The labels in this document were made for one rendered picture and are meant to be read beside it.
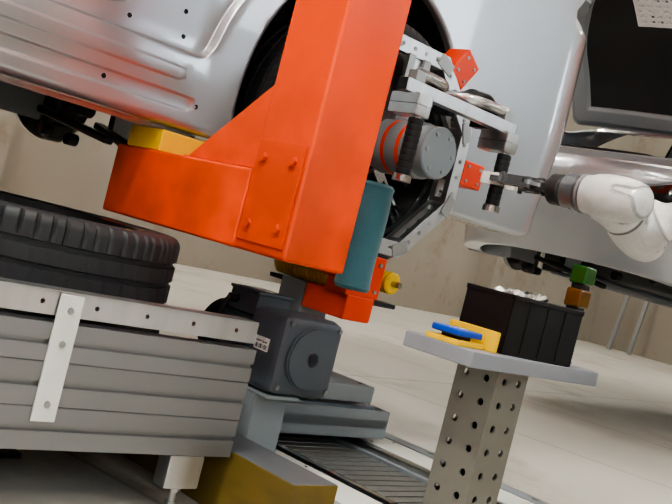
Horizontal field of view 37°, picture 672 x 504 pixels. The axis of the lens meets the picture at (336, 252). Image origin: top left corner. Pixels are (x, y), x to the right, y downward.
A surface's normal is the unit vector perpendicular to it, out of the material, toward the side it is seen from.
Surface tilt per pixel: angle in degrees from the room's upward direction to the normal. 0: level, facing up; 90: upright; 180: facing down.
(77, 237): 90
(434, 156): 90
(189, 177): 90
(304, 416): 90
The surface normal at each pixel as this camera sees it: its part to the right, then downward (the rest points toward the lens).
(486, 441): 0.67, 0.18
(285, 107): -0.70, -0.18
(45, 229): 0.42, 0.11
